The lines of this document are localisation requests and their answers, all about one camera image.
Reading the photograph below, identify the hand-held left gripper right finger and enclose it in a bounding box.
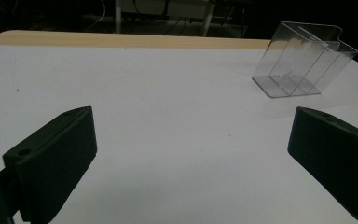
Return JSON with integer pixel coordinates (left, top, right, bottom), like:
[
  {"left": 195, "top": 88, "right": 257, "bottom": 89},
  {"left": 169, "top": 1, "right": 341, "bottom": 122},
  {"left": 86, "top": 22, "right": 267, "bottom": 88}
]
[{"left": 287, "top": 105, "right": 358, "bottom": 224}]

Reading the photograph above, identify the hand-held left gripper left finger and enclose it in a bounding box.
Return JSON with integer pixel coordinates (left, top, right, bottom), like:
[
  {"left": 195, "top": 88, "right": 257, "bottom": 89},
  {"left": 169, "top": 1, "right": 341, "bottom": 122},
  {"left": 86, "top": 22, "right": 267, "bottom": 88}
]
[{"left": 2, "top": 105, "right": 98, "bottom": 224}]

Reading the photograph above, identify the clear acrylic organizer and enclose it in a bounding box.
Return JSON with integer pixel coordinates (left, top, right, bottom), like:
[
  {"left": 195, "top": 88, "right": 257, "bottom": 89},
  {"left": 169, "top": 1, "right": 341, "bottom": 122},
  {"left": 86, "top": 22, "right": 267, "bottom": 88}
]
[{"left": 251, "top": 21, "right": 358, "bottom": 99}]

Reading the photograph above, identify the white table mat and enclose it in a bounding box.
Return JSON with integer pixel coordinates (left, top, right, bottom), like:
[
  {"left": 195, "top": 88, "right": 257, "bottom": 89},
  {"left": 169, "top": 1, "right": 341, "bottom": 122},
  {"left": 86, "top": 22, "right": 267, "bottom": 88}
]
[{"left": 0, "top": 43, "right": 358, "bottom": 224}]

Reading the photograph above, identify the white desk leg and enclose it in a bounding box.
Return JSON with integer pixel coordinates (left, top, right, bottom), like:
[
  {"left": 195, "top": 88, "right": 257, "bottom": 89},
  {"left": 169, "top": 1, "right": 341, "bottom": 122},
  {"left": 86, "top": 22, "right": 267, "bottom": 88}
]
[
  {"left": 200, "top": 2, "right": 216, "bottom": 38},
  {"left": 115, "top": 0, "right": 122, "bottom": 35}
]

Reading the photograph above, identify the thin white cable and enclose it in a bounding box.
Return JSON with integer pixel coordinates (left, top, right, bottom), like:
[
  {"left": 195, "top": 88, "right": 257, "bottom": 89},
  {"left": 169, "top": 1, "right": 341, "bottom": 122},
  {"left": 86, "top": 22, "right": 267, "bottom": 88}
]
[{"left": 83, "top": 0, "right": 107, "bottom": 32}]

